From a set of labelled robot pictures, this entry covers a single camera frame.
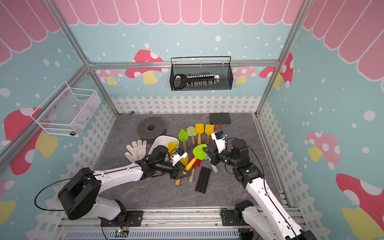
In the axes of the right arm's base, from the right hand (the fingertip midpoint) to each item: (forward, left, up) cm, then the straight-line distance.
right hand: (204, 148), depth 72 cm
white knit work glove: (+12, +43, -23) cm, 50 cm away
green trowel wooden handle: (+29, +8, -24) cm, 39 cm away
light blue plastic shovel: (0, -6, -22) cm, 23 cm away
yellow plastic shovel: (+31, -5, -23) cm, 39 cm away
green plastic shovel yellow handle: (-1, +2, -4) cm, 4 cm away
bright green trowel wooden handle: (+25, +14, -24) cm, 37 cm away
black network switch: (+45, -15, -26) cm, 54 cm away
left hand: (-8, +8, -13) cm, 18 cm away
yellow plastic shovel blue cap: (+32, +2, -25) cm, 41 cm away
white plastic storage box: (+19, +27, -19) cm, 38 cm away
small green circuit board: (-32, +42, -27) cm, 59 cm away
